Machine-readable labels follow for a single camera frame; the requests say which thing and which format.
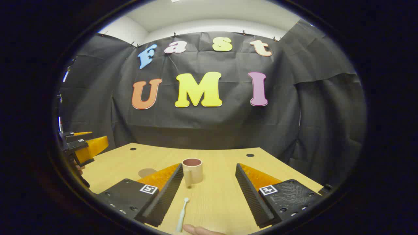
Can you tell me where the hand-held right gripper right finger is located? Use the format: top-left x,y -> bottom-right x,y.
235,163 -> 325,229

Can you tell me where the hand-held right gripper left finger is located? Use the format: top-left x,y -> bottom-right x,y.
95,163 -> 184,228

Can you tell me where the pale green toothbrush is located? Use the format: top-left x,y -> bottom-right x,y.
176,197 -> 190,233

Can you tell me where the beige cup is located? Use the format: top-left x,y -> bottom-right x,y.
182,158 -> 203,188

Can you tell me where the wooden desktop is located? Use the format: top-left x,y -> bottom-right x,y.
78,143 -> 324,235

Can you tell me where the black backdrop cloth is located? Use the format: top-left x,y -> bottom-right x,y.
59,18 -> 368,188

